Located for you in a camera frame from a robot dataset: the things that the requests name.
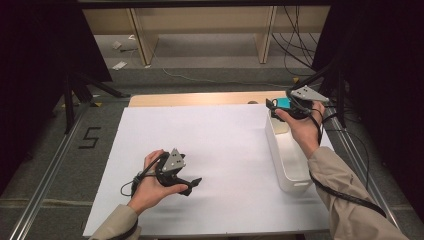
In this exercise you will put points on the small dark table grommet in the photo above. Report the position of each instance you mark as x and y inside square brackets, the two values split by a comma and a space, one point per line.
[252, 102]

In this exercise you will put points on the person's right hand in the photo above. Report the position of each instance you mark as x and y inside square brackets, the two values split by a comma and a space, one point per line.
[306, 131]

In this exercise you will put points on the dark curtain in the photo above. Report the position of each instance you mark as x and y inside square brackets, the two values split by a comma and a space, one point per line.
[390, 83]
[33, 66]

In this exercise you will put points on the black metal stand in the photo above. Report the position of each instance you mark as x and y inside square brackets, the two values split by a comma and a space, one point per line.
[340, 110]
[69, 106]

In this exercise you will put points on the white plastic bin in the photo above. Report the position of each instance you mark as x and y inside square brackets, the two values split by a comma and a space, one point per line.
[290, 160]

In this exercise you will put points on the white paper scrap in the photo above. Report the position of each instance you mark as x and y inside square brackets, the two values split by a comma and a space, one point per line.
[116, 45]
[119, 65]
[132, 37]

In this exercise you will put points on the light wooden desk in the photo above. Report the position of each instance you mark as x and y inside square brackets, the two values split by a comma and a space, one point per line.
[146, 33]

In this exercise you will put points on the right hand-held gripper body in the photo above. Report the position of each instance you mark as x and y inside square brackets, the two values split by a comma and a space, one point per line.
[305, 96]

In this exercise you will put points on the small black tool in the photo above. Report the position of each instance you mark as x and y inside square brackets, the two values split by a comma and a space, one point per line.
[128, 50]

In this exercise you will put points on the white table mat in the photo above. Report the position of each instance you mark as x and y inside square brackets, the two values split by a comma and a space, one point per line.
[200, 150]

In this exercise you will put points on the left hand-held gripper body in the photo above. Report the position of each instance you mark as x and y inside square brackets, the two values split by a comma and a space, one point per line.
[171, 163]

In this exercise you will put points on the aluminium floor rail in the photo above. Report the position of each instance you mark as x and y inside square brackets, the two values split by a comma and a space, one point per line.
[46, 180]
[363, 166]

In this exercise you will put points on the person's left hand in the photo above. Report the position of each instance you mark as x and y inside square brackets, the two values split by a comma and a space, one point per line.
[150, 191]

